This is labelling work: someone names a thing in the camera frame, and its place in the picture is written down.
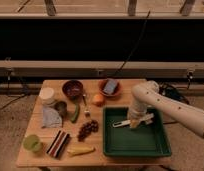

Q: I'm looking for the striped block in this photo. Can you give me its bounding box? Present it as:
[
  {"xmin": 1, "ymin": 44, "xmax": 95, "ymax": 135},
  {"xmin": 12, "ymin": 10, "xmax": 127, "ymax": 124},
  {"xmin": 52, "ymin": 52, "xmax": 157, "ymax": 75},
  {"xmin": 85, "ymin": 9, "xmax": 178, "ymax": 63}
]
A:
[{"xmin": 46, "ymin": 131, "xmax": 70, "ymax": 158}]

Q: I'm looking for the blue grey cloth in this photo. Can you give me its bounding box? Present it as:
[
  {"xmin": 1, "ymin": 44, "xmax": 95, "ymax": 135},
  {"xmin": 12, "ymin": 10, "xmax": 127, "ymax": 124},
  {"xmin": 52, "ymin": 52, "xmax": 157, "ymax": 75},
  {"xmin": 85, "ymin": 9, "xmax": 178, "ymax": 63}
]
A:
[{"xmin": 42, "ymin": 106, "xmax": 62, "ymax": 128}]

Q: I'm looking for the orange fruit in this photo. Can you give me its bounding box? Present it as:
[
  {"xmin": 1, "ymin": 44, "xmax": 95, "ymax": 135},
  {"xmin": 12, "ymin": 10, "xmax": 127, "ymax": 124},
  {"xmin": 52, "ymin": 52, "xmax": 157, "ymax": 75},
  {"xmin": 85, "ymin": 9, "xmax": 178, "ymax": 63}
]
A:
[{"xmin": 92, "ymin": 93, "xmax": 105, "ymax": 106}]

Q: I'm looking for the dark red bowl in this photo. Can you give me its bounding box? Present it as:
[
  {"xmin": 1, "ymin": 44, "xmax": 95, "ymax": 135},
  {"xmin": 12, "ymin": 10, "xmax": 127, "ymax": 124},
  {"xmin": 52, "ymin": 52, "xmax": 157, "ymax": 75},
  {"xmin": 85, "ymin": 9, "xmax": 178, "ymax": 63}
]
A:
[{"xmin": 62, "ymin": 80, "xmax": 83, "ymax": 100}]

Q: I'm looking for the blue sponge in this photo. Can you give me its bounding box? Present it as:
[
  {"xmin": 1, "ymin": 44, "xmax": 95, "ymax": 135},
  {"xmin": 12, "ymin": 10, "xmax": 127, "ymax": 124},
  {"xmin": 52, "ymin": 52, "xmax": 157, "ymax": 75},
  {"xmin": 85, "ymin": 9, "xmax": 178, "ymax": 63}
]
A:
[{"xmin": 103, "ymin": 79, "xmax": 118, "ymax": 94}]

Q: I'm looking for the green plastic tray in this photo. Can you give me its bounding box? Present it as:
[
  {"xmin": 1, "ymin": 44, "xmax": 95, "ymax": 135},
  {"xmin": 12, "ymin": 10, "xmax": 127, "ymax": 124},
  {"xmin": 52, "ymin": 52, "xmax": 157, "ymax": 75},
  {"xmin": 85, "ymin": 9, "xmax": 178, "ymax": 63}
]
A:
[{"xmin": 103, "ymin": 107, "xmax": 171, "ymax": 157}]

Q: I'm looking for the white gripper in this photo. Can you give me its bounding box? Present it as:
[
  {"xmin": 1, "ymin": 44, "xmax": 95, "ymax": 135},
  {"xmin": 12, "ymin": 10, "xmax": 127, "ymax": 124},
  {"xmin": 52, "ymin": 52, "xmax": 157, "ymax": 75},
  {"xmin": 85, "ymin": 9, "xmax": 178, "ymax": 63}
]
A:
[{"xmin": 127, "ymin": 112, "xmax": 144, "ymax": 128}]

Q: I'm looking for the white lidded jar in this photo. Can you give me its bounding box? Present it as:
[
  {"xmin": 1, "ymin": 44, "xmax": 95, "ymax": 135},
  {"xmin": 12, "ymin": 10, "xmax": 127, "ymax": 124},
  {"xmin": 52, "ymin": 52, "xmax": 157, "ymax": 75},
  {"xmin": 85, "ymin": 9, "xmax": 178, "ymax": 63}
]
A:
[{"xmin": 39, "ymin": 87, "xmax": 55, "ymax": 106}]

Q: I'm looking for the orange bowl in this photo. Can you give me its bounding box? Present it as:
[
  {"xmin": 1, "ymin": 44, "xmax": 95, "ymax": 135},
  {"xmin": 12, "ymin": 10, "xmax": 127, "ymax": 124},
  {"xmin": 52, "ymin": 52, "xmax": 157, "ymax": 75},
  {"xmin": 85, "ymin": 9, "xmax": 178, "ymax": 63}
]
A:
[{"xmin": 98, "ymin": 79, "xmax": 121, "ymax": 97}]

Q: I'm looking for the black cable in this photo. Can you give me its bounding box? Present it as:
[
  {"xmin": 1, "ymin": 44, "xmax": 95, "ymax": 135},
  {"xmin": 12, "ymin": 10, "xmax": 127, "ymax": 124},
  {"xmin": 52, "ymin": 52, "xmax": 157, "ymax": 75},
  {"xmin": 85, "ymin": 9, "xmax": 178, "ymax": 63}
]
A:
[{"xmin": 113, "ymin": 10, "xmax": 152, "ymax": 76}]

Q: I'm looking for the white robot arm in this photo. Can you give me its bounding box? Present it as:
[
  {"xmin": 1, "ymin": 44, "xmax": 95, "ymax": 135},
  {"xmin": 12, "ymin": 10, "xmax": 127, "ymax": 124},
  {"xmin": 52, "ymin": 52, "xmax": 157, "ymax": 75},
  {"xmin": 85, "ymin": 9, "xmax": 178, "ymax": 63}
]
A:
[{"xmin": 127, "ymin": 81, "xmax": 204, "ymax": 139}]

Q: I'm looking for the green plastic cup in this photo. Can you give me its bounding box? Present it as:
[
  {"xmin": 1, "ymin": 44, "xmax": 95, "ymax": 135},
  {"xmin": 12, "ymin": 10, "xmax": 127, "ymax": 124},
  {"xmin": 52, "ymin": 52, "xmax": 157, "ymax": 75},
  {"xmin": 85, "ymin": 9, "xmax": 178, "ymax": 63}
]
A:
[{"xmin": 23, "ymin": 134, "xmax": 42, "ymax": 153}]

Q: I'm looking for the wooden table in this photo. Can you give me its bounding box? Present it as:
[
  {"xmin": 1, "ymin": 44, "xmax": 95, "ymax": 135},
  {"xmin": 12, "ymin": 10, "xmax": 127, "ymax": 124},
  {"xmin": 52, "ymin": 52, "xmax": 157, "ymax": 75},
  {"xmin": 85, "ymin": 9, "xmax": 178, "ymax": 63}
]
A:
[{"xmin": 16, "ymin": 79, "xmax": 171, "ymax": 168}]

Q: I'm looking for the bunch of purple grapes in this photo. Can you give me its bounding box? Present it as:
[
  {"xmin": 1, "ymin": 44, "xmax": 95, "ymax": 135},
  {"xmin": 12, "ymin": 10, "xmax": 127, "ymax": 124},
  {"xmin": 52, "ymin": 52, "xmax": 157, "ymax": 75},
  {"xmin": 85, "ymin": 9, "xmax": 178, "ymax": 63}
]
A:
[{"xmin": 77, "ymin": 120, "xmax": 99, "ymax": 141}]

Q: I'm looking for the green pepper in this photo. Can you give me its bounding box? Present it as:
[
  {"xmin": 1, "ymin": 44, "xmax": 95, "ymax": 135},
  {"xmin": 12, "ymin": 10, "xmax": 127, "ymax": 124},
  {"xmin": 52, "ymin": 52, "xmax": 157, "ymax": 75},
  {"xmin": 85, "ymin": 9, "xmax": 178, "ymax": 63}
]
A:
[{"xmin": 70, "ymin": 103, "xmax": 80, "ymax": 123}]

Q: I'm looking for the silver fork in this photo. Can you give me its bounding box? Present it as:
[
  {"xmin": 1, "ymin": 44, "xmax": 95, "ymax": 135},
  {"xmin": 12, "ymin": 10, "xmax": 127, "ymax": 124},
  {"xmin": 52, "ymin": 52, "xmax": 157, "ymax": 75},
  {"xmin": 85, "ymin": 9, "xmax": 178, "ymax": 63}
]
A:
[{"xmin": 82, "ymin": 94, "xmax": 90, "ymax": 118}]

